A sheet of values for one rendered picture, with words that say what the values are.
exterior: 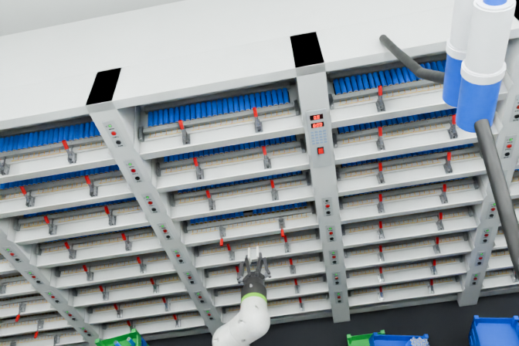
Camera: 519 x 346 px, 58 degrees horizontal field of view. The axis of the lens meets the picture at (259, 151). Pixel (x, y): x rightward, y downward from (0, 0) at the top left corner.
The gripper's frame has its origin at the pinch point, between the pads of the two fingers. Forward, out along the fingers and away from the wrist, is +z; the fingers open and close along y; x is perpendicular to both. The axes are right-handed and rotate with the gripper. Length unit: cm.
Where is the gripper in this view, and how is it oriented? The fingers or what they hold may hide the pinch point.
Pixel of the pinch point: (253, 254)
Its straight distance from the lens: 192.4
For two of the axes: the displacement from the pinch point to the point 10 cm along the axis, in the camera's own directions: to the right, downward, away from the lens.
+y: 9.8, -1.9, -0.8
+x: -2.1, -8.7, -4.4
